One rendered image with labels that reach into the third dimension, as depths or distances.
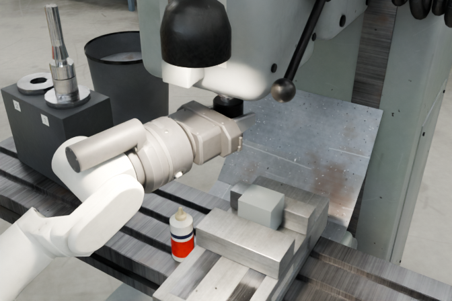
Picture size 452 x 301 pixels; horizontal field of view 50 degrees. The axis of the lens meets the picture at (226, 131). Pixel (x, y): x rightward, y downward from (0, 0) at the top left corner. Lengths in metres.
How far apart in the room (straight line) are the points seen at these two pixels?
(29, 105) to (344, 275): 0.69
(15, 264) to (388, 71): 0.76
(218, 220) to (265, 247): 0.09
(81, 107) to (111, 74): 1.64
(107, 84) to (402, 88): 1.91
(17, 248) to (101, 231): 0.09
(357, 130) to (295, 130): 0.14
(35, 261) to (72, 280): 1.63
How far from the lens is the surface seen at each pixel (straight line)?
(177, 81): 0.60
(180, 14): 0.47
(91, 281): 2.22
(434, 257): 2.43
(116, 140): 0.60
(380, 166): 1.13
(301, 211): 0.83
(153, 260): 0.90
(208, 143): 0.68
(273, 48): 0.60
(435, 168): 3.01
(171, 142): 0.64
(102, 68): 2.65
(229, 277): 0.77
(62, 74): 1.00
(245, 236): 0.78
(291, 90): 0.58
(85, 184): 0.61
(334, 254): 0.92
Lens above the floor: 1.60
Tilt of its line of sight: 31 degrees down
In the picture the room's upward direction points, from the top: straight up
